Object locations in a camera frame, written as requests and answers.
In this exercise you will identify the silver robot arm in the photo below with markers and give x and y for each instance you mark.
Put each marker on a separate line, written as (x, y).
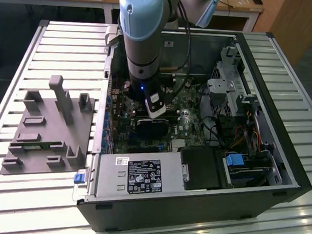
(139, 49)

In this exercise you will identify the black RAM slot row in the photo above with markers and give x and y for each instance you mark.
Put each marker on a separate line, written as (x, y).
(167, 79)
(172, 114)

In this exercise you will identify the small black graphics card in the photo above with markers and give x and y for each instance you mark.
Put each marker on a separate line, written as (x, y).
(152, 128)

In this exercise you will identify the white label sticker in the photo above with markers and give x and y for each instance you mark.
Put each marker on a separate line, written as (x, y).
(169, 43)

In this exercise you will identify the green motherboard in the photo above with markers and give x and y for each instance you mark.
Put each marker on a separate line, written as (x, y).
(187, 124)

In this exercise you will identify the silver chipset heatsink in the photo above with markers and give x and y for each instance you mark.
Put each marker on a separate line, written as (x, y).
(176, 144)

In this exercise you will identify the metal drive cage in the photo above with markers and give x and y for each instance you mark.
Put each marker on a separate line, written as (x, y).
(226, 87)

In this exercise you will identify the silver power supply unit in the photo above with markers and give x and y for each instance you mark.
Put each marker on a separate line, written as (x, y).
(110, 175)

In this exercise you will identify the grey plastic parts rack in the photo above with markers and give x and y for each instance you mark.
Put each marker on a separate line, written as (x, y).
(51, 132)

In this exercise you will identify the black drive bay box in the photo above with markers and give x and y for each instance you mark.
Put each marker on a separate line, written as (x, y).
(203, 169)

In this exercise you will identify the blue case latch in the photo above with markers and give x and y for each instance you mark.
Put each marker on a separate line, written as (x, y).
(78, 178)

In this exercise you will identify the blue disk carrier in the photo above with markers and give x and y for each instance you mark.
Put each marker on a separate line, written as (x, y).
(235, 160)

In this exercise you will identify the black open PC case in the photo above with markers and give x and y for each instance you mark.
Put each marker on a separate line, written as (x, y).
(165, 218)

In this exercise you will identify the wooden cabinet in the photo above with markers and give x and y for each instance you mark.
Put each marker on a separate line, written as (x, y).
(296, 25)

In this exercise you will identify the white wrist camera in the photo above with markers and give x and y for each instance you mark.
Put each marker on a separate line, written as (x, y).
(155, 106)

